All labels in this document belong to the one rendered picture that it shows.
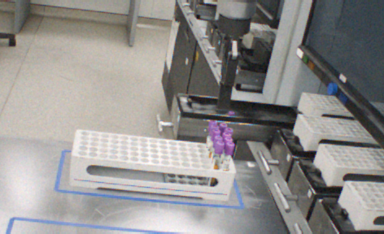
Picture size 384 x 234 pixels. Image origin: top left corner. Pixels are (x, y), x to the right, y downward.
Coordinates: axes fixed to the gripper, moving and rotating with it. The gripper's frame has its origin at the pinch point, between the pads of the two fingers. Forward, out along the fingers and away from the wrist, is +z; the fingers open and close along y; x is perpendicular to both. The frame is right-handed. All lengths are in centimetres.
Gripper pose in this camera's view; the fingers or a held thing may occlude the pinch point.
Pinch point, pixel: (224, 95)
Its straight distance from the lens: 125.4
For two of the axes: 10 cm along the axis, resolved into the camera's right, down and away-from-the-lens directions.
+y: -0.5, -4.6, 8.9
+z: -1.0, 8.9, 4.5
